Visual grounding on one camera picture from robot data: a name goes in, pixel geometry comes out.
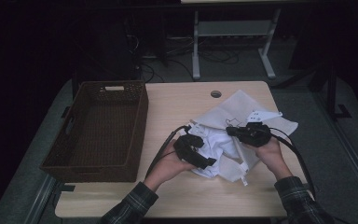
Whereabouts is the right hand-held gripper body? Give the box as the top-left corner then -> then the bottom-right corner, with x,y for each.
239,110 -> 283,148

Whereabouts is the person's left hand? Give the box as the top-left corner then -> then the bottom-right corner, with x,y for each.
143,148 -> 199,192

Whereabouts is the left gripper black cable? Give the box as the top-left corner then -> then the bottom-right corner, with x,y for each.
145,125 -> 192,180

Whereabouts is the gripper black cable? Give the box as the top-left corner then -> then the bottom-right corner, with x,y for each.
268,126 -> 318,200
145,125 -> 192,180

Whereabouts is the white shirt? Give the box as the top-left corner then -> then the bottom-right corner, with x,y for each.
188,124 -> 250,179

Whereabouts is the aluminium floor rail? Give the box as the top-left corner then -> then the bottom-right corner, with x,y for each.
310,90 -> 358,203
24,175 -> 59,224

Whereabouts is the black metal stand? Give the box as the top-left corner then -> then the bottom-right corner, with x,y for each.
273,62 -> 352,120

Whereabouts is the tangle of black floor cables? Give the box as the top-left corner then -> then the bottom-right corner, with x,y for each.
124,34 -> 241,83

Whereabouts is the white metal frame desk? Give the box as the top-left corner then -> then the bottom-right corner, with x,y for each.
180,0 -> 311,81

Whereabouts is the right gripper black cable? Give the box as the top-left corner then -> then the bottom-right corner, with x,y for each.
268,126 -> 318,200

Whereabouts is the brown woven basket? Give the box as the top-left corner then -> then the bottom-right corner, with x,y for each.
39,79 -> 149,184

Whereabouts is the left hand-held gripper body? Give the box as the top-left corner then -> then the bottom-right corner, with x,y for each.
172,122 -> 206,166

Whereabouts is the person's right hand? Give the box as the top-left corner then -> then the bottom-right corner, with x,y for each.
244,137 -> 294,182

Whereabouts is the white mesh laundry bag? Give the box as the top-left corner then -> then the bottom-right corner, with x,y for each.
190,89 -> 299,187

